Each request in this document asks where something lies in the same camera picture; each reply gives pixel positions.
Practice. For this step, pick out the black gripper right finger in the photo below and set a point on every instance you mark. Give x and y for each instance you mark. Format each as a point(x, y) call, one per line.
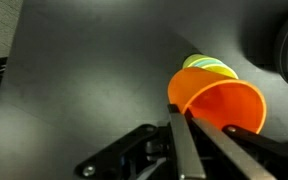
point(222, 158)

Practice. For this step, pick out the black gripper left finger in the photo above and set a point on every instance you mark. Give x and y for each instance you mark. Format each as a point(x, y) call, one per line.
point(189, 165)

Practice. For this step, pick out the orange plastic cup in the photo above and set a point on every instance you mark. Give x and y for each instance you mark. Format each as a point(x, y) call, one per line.
point(220, 99)

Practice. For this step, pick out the blue plastic cup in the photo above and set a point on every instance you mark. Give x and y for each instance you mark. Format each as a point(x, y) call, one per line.
point(205, 62)

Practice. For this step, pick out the yellow-green plastic cup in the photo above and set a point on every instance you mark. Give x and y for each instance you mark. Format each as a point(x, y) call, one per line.
point(217, 68)

